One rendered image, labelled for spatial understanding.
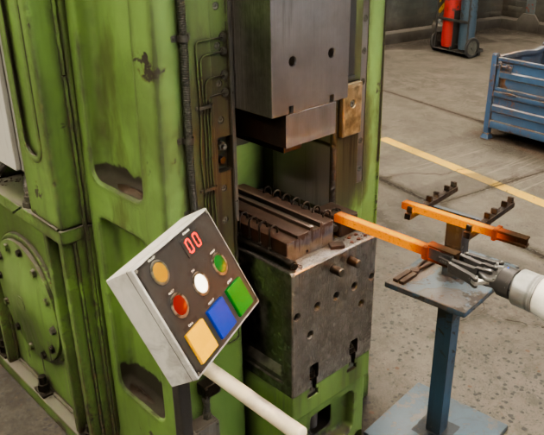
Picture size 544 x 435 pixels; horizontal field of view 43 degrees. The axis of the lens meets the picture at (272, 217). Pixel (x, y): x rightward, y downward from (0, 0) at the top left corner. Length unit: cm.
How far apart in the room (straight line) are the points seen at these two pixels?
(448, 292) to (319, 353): 47
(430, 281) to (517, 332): 118
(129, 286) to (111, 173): 74
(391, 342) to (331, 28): 179
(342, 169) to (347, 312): 47
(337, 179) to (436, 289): 49
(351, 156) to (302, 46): 60
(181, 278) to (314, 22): 77
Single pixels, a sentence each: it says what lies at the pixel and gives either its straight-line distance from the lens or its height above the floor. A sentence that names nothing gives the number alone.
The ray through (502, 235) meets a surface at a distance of 217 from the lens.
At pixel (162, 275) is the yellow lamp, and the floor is 116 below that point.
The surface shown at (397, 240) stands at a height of 106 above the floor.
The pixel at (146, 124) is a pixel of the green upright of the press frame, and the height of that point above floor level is 137.
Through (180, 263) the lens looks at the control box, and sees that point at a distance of 157.
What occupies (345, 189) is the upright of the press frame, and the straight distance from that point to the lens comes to 236.
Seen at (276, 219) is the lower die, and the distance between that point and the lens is 213.
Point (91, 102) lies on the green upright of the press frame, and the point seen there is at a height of 136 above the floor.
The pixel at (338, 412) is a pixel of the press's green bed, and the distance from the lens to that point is 258.
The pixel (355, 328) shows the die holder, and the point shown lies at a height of 60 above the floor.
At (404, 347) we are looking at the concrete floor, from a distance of 330.
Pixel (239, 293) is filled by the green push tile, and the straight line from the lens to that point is 170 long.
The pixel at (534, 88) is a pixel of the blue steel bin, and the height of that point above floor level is 50.
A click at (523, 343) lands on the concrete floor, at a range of 345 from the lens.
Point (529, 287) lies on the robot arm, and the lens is 166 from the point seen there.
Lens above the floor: 190
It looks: 25 degrees down
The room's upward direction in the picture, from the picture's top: 1 degrees counter-clockwise
